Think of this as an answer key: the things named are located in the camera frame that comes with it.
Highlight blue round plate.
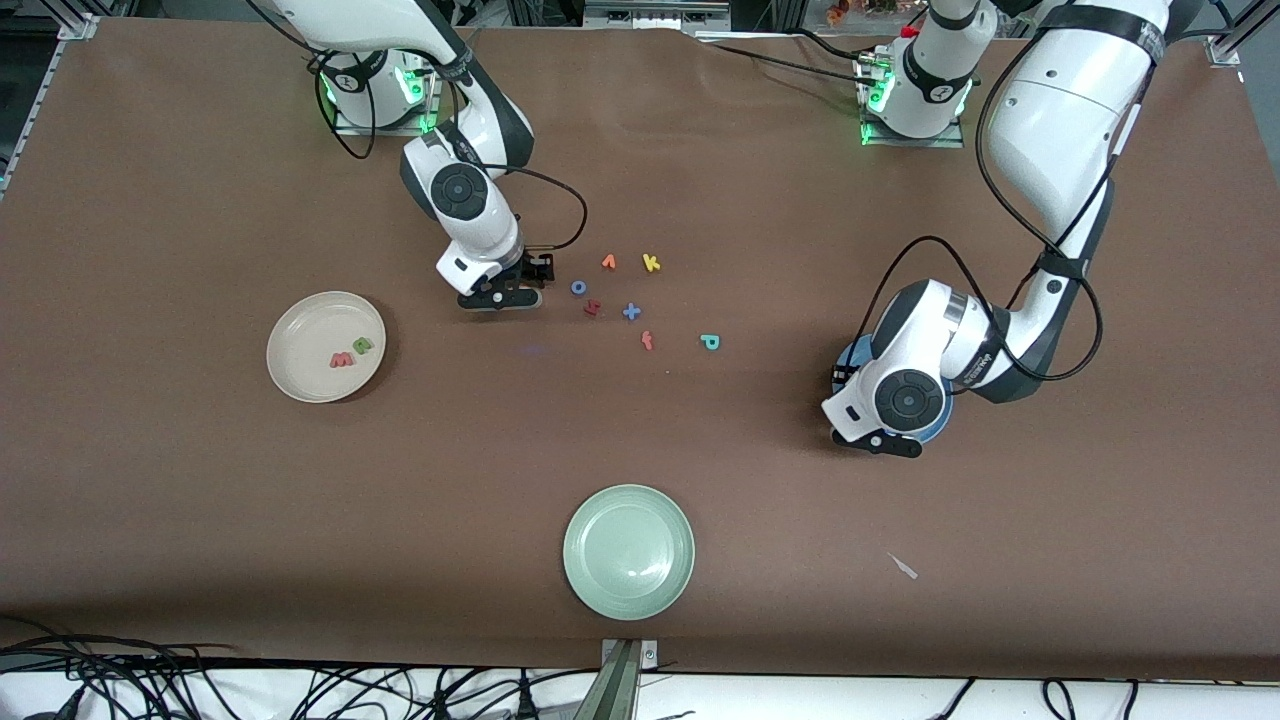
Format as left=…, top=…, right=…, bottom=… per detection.
left=832, top=335, right=954, bottom=443

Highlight beige round plate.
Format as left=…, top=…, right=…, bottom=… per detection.
left=266, top=291, right=388, bottom=404

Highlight green round plate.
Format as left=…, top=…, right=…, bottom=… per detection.
left=562, top=484, right=696, bottom=622

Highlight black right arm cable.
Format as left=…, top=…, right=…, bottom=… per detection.
left=245, top=0, right=589, bottom=251

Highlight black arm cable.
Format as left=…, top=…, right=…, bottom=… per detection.
left=855, top=30, right=1106, bottom=401
left=245, top=0, right=589, bottom=251

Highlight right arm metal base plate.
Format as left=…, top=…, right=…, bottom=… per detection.
left=333, top=42, right=443, bottom=137

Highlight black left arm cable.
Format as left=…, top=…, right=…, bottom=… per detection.
left=855, top=30, right=1106, bottom=401

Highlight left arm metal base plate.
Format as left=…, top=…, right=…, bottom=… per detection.
left=858, top=55, right=967, bottom=150

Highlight aluminium background frame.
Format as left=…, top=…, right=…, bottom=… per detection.
left=505, top=0, right=801, bottom=33

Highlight black cable on table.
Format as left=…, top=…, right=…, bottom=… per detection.
left=692, top=30, right=883, bottom=91

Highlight black floor cables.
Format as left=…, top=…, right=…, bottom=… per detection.
left=925, top=678, right=1141, bottom=720

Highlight metal table edge bracket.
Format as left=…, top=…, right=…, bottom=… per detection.
left=600, top=638, right=659, bottom=720

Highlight aluminium frame rail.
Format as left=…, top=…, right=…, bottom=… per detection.
left=0, top=15, right=101, bottom=201
left=1205, top=0, right=1280, bottom=69

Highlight black floor cable bundle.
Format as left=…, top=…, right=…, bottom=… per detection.
left=0, top=618, right=601, bottom=720

